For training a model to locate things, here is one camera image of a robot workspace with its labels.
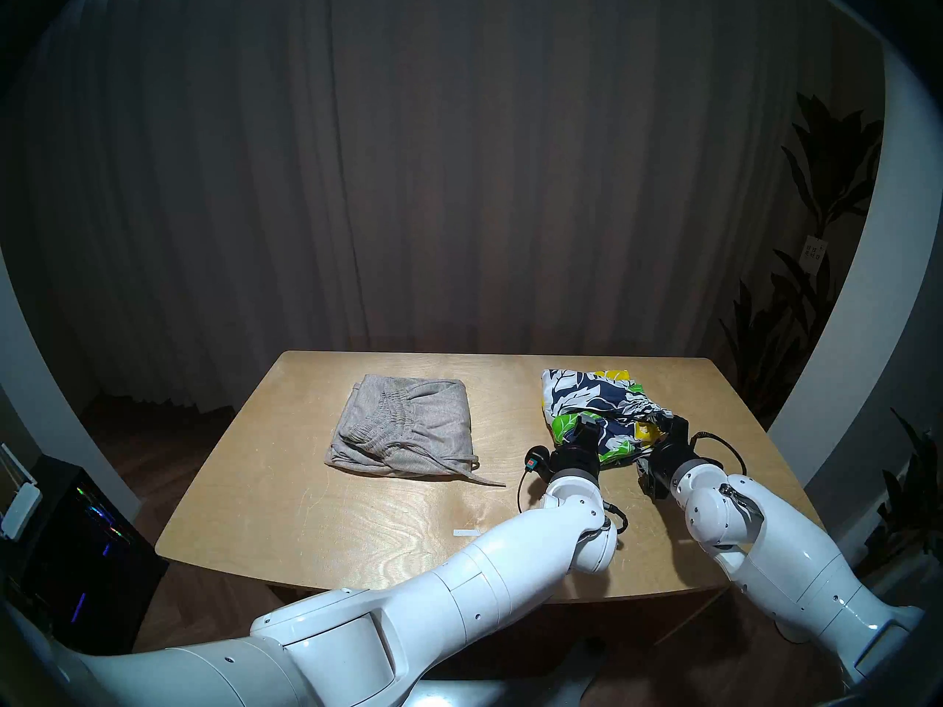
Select long beige curtain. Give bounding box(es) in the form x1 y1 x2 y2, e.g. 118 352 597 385
0 0 885 419

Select black computer tower with lights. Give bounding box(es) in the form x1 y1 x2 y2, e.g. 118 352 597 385
15 455 169 655

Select white box device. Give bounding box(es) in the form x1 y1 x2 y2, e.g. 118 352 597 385
0 485 42 541

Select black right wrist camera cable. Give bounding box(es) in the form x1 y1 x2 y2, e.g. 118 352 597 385
689 432 749 478

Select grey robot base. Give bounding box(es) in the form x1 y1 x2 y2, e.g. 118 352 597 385
413 639 612 707

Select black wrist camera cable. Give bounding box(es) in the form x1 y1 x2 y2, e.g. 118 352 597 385
516 468 546 513
689 432 749 478

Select floral print shorts with drawstring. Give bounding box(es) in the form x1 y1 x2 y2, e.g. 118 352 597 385
541 368 676 468

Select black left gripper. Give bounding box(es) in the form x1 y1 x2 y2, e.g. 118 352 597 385
549 412 606 485

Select tall dark leafy plant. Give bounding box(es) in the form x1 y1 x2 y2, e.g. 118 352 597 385
718 91 885 426

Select black left wrist camera cable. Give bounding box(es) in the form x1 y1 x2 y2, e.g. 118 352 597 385
516 468 546 513

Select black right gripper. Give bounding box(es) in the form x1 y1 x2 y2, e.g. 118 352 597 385
637 415 701 502

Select light wooden table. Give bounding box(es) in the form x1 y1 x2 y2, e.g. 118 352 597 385
155 350 830 640

